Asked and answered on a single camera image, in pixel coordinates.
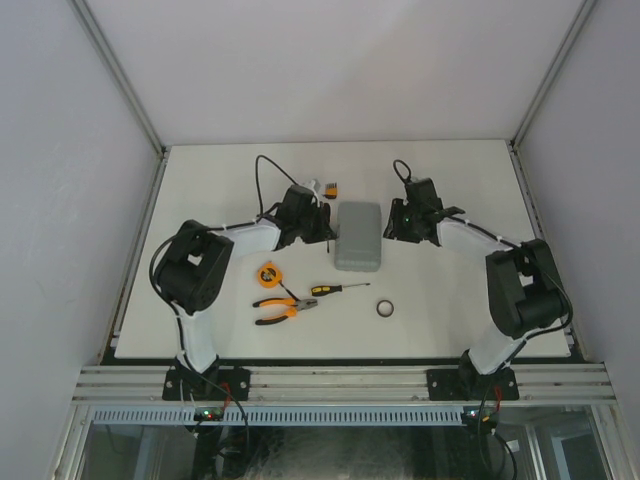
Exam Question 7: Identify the orange black pliers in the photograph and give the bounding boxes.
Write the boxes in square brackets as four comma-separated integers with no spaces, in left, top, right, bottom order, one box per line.
[253,297,318,326]

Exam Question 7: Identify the grey plastic tool case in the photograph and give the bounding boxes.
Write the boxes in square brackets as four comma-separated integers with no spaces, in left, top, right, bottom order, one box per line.
[334,201,382,273]

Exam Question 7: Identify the orange tape measure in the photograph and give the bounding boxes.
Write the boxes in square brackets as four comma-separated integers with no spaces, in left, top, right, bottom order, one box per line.
[257,261,298,301]

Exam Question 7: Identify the grey slotted cable duct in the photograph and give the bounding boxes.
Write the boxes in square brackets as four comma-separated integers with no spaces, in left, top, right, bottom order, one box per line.
[93,405,465,427]

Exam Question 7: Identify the aluminium front rail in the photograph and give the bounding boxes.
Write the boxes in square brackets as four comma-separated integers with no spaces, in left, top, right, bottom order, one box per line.
[72,364,616,406]

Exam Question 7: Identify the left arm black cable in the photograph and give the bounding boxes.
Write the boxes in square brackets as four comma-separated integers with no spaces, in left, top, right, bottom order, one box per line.
[253,154,299,217]

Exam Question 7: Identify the orange hex key set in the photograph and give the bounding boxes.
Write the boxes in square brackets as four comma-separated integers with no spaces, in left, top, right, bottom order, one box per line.
[323,183,338,200]

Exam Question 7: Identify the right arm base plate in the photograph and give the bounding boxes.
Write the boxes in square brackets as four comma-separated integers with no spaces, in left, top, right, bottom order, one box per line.
[426,368,520,401]

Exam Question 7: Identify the screwdriver near pliers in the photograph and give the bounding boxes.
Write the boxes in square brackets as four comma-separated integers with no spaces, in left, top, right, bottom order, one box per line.
[310,282,370,298]

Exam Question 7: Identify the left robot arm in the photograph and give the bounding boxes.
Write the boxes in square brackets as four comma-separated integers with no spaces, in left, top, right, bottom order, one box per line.
[148,185,337,400]

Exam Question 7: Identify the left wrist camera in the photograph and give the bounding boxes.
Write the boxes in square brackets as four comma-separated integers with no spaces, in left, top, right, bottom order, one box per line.
[302,179,323,194]

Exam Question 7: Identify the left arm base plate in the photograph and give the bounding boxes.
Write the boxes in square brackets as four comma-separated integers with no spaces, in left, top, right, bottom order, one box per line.
[162,366,251,401]

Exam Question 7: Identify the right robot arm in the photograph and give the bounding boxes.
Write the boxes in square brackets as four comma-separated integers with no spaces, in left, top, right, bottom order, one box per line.
[383,176,574,399]

